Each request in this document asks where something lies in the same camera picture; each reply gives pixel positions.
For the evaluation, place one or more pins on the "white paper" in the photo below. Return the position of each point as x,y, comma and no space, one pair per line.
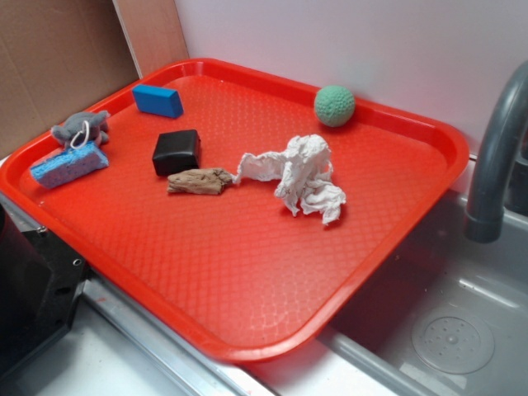
303,171

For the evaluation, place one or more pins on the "red plastic tray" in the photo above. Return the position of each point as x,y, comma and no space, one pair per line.
238,275

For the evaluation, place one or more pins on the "brown wood piece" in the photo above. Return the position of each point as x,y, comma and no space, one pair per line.
207,181

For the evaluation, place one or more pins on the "black rectangular box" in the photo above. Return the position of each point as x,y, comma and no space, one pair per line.
176,152

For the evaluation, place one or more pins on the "green dimpled ball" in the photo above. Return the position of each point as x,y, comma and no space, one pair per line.
334,105

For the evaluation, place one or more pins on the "blue rectangular block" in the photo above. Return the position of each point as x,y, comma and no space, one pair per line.
159,101

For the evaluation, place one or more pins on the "grey plush toy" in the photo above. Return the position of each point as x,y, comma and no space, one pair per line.
81,128

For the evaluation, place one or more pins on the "blue sponge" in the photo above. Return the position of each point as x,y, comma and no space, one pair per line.
69,165

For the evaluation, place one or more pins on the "grey plastic sink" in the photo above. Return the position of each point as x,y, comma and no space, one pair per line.
441,316

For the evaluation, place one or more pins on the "grey faucet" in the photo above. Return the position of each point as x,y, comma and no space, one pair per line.
499,181

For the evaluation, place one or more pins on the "brown cardboard panel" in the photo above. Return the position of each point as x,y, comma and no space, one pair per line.
58,57

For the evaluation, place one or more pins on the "black metal bracket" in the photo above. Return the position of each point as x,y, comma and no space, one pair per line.
41,281

